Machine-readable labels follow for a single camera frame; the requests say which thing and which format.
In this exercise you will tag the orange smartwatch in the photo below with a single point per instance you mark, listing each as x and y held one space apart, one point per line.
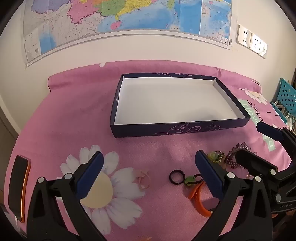
204 211

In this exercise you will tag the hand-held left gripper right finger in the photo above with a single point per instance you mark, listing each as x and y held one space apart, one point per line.
208 172

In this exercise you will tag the phone with orange case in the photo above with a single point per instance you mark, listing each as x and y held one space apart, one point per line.
17 185

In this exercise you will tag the stacked papers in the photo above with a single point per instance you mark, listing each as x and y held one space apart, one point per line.
290 121

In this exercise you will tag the wall map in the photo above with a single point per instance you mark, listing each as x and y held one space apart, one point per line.
138 14

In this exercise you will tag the dark blue cardboard box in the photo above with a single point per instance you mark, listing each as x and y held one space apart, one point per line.
166 104

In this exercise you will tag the white wall outlet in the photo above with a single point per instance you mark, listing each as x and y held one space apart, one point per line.
263 49
255 42
244 34

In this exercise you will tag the teal perforated basket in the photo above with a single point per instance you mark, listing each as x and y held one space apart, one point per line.
285 92

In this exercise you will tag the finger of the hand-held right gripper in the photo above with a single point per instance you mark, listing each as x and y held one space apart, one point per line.
269 131
252 161

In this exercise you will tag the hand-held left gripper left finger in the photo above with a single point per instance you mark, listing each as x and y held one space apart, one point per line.
91 176

